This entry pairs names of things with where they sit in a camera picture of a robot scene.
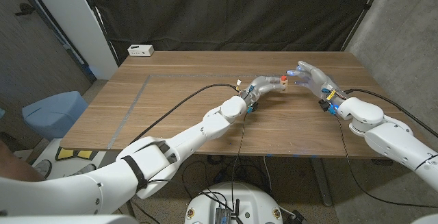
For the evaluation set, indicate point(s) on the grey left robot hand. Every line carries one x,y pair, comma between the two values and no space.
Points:
260,87

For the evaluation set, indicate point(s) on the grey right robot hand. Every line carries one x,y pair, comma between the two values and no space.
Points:
316,78

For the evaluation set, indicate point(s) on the red-headed wooden screw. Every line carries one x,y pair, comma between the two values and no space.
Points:
283,78

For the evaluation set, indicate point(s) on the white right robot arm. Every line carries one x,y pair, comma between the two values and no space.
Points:
390,142

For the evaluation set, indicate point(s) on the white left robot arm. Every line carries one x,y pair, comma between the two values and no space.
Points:
164,152

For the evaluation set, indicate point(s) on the black curtain backdrop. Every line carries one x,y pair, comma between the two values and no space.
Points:
222,11

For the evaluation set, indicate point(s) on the grey table leg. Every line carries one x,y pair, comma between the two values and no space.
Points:
321,183
130,208

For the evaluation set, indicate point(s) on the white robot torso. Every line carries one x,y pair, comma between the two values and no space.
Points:
253,200

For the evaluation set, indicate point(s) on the white power strip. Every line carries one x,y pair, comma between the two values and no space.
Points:
140,50

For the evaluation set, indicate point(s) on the grey electronics box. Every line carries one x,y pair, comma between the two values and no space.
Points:
222,216

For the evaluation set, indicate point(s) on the grey sneaker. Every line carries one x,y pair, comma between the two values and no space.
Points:
42,167
83,169

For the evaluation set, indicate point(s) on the yellow and black mat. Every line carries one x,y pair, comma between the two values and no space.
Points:
68,153

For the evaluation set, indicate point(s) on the blue stool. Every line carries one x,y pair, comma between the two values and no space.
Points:
54,114

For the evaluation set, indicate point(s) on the person's bare leg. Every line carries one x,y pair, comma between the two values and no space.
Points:
13,167

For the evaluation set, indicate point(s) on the black curtain frame pole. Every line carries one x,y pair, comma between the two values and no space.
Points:
99,22
362,13

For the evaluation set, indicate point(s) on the white floor base plate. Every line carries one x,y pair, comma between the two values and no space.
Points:
48,147

